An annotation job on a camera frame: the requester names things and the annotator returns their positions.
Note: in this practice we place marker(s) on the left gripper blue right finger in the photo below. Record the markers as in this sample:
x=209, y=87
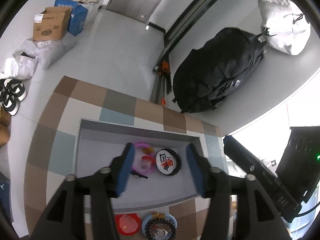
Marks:
x=199, y=168

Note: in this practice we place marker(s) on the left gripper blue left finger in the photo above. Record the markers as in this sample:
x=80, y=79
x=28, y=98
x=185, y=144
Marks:
x=123, y=169

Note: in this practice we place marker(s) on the small red charm toy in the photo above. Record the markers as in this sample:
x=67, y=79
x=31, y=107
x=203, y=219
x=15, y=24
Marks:
x=146, y=163

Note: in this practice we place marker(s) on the red round badge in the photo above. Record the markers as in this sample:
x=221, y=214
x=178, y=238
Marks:
x=128, y=224

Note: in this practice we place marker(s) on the grey cardboard box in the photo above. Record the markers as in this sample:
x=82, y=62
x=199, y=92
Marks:
x=99, y=143

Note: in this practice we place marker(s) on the checkered table cloth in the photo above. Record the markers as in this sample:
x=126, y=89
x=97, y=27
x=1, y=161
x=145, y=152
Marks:
x=51, y=154

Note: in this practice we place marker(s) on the black coat rack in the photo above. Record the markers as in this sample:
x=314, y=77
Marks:
x=174, y=18

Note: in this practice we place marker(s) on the black backpack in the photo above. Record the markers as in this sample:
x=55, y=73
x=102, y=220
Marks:
x=208, y=75

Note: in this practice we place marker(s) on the dark blue shoe box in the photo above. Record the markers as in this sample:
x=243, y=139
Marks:
x=5, y=197

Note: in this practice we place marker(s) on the brown shoe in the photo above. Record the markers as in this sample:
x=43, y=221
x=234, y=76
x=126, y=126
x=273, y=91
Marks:
x=5, y=117
x=4, y=135

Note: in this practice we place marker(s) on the black white sandal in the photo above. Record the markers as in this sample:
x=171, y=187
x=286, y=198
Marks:
x=16, y=87
x=9, y=103

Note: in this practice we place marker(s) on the white plastic bag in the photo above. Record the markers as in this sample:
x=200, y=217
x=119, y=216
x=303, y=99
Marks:
x=49, y=51
x=19, y=67

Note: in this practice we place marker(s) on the brown cardboard box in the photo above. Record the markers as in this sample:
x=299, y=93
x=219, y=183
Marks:
x=51, y=24

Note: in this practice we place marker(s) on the blue cardboard box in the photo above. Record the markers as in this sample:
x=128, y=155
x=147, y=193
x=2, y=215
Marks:
x=78, y=15

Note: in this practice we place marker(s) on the white hanging bag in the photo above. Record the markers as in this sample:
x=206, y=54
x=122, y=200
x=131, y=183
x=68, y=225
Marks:
x=284, y=26

